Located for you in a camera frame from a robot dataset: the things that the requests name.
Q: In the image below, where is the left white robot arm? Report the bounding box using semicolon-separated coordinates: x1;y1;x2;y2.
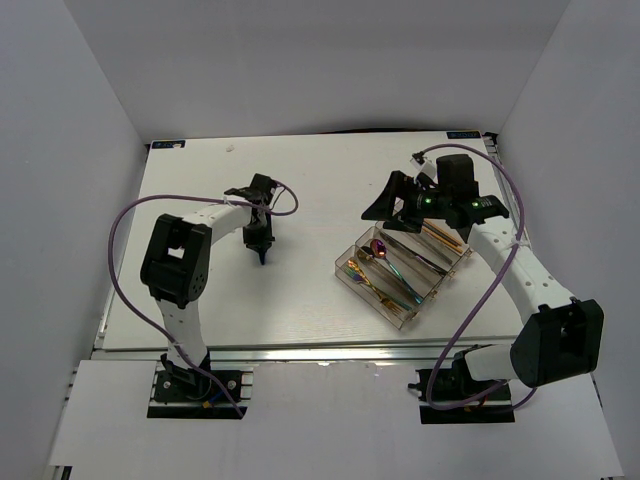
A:
140;174;278;399

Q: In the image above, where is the blue chopstick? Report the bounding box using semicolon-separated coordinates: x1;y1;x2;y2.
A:
422;227;462;254

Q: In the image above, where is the right blue corner sticker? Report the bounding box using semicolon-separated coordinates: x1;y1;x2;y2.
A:
446;130;482;140

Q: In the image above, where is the gold fork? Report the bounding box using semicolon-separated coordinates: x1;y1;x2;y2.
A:
348;257;407;316

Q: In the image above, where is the aluminium table rail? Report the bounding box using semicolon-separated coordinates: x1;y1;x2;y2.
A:
92;341;556;371

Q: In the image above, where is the orange chopstick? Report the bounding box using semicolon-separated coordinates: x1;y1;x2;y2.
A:
423;225;462;247

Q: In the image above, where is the black knife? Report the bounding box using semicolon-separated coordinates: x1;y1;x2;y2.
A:
380;231;448;276

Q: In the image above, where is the black spoon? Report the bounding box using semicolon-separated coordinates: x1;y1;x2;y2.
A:
356;248;423;305

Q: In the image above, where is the left blue corner sticker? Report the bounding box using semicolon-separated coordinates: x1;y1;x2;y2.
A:
150;140;186;149

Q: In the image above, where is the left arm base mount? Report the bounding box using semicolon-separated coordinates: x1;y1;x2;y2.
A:
147;366;253;420

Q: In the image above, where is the clear four-slot utensil organizer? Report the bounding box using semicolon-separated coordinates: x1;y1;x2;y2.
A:
334;220;472;330

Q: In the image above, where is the blue corner sticker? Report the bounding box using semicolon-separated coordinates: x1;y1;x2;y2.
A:
150;140;186;149
446;130;482;140

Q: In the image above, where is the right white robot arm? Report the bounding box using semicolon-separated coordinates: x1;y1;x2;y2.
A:
361;148;604;399

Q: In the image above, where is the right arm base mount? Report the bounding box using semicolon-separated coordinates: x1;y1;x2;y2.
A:
407;369;515;425

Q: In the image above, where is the iridescent purple spoon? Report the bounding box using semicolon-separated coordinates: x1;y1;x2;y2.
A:
369;238;423;304

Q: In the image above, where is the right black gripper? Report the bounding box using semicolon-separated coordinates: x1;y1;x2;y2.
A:
361;171;451;234

